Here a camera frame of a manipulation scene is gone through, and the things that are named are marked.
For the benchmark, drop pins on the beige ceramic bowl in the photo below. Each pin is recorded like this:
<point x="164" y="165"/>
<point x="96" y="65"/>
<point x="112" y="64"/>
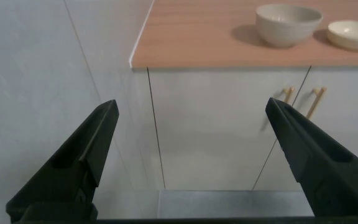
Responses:
<point x="286" y="26"/>

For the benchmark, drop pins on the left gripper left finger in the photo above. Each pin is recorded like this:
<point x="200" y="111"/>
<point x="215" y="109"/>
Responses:
<point x="87" y="161"/>

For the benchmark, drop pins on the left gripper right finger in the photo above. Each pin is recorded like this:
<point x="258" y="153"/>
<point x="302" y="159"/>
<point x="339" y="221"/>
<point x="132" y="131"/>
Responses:
<point x="319" y="168"/>

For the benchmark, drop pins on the white cabinet with wooden top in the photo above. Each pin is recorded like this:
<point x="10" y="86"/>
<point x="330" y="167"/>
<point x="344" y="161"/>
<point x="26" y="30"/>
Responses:
<point x="228" y="43"/>

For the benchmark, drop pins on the cream shallow dish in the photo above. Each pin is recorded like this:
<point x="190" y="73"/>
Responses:
<point x="353" y="35"/>

